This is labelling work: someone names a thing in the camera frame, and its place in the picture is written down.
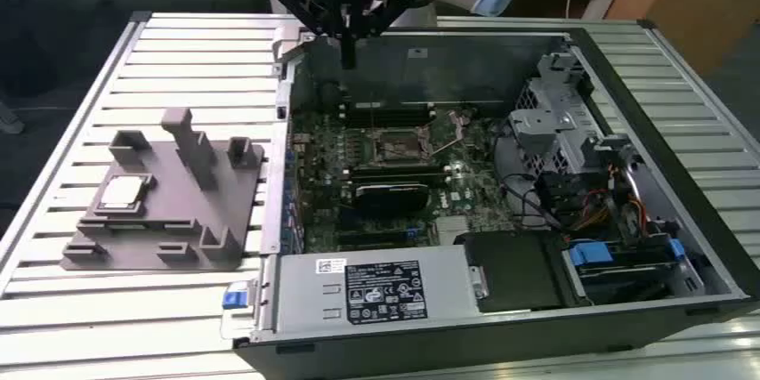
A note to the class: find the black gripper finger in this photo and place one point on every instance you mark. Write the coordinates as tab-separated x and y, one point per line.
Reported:
296	2
374	19

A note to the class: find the silver CPU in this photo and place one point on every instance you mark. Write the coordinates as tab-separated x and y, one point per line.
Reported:
123	193

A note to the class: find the metal locking lever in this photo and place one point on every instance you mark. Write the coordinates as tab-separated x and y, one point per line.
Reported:
448	146
371	117

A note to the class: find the silver metal drive cage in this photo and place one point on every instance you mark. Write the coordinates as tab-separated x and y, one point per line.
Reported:
546	126

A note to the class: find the black graphics card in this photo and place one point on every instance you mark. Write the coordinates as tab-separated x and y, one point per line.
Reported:
388	202

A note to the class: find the green motherboard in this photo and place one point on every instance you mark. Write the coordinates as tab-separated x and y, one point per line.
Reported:
480	202

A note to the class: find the silver chipset heatsink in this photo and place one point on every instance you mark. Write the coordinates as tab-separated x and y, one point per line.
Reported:
458	228

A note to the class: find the black expansion slot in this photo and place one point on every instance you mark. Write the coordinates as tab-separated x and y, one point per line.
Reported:
374	240

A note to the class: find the grey parts rack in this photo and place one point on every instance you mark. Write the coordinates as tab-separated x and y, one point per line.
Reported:
178	220

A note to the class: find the grey furniture foot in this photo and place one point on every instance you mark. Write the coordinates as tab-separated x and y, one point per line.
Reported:
8	122

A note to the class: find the black drive bay cover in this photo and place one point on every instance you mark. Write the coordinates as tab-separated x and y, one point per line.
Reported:
511	273

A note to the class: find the grey power supply unit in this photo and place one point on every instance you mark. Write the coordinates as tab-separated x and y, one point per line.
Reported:
296	291

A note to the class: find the blue disk carrier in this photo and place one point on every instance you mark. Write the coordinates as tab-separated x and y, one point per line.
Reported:
591	257

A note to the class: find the blue case latch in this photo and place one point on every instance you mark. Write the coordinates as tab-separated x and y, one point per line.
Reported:
235	300

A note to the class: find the blue carrier tab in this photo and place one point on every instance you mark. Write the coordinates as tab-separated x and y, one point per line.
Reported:
675	252

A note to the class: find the black PC case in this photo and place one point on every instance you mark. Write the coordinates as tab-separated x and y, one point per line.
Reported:
415	353

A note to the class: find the metal disk bay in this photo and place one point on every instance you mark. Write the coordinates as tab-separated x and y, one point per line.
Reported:
695	282

